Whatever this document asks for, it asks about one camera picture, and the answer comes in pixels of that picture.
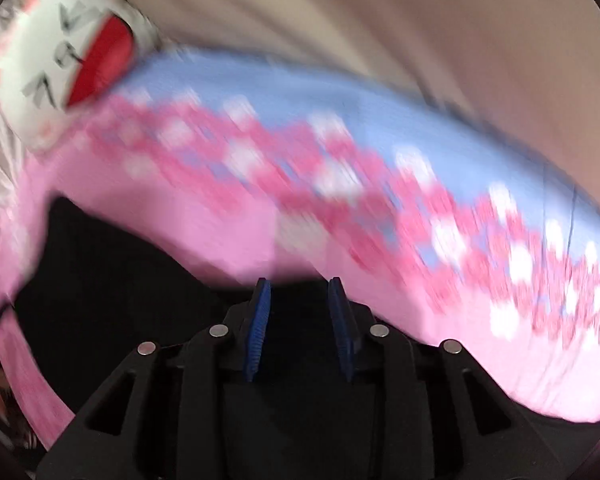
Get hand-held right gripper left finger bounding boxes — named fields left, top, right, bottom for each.
left=35, top=277, right=273, bottom=480

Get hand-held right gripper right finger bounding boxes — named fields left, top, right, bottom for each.
left=327, top=276, right=567, bottom=480

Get black pants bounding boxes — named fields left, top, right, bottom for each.
left=10, top=195, right=600, bottom=480

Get pink blue floral bed sheet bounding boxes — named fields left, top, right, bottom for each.
left=0, top=50, right=600, bottom=456

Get white cat face pillow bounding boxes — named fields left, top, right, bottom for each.
left=0, top=0, right=162, bottom=157

